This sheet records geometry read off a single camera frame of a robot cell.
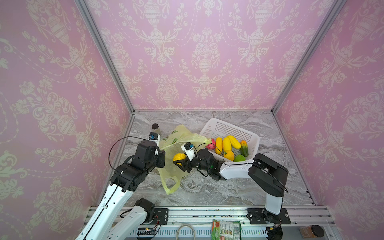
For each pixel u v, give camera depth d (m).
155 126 1.00
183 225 0.71
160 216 0.75
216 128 1.06
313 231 0.62
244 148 0.94
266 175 0.49
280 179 0.49
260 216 0.73
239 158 0.89
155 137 0.61
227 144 0.96
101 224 0.39
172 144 0.74
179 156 0.78
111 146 0.95
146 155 0.49
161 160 0.62
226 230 0.69
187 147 0.72
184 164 0.73
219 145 0.95
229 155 0.87
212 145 0.96
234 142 0.97
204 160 0.66
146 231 0.73
